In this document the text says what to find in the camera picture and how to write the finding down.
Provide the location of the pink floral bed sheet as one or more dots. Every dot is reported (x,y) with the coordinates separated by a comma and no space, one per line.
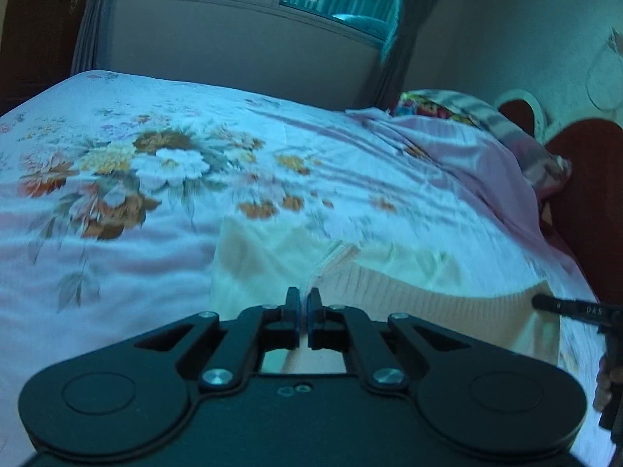
(146,180)

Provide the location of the grey pink striped pillow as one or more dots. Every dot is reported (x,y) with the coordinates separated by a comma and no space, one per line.
(521,146)

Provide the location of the colourful floral pillow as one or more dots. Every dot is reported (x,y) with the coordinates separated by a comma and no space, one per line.
(423,104)

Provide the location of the teal cloth bundle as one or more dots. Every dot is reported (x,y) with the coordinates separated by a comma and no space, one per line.
(362,22)

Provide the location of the cream knitted sweater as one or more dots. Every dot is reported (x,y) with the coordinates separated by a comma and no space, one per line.
(389,296)

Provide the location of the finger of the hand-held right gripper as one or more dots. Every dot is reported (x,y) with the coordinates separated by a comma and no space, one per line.
(574,307)

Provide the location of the person's right hand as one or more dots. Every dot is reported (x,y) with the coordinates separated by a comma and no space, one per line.
(603,386)

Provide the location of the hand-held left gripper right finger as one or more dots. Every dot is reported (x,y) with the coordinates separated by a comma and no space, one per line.
(312,323)

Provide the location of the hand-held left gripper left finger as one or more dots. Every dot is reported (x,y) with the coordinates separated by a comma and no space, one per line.
(294,323)

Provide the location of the dark wooden wardrobe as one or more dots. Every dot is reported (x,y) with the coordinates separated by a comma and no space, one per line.
(39,29)

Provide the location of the plain pink blanket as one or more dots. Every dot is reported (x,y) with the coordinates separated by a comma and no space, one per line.
(467,165)

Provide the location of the grey curtain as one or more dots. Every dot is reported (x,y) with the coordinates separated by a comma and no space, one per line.
(95,19)
(401,44)

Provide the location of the red white-trimmed headboard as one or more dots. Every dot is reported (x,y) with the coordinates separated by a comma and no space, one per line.
(589,189)

